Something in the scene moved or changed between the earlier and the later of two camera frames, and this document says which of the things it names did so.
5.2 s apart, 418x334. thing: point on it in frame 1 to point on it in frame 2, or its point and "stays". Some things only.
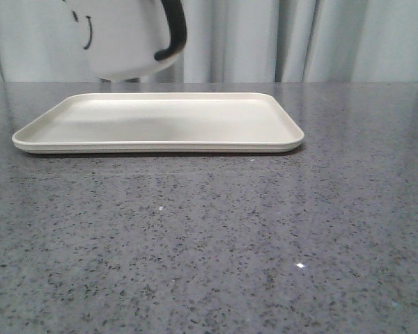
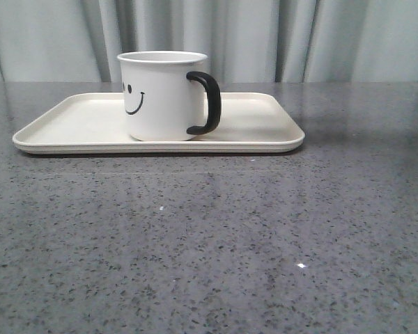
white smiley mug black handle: (127, 40) to (168, 94)
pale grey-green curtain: (230, 41) stays
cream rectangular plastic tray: (151, 122) stays
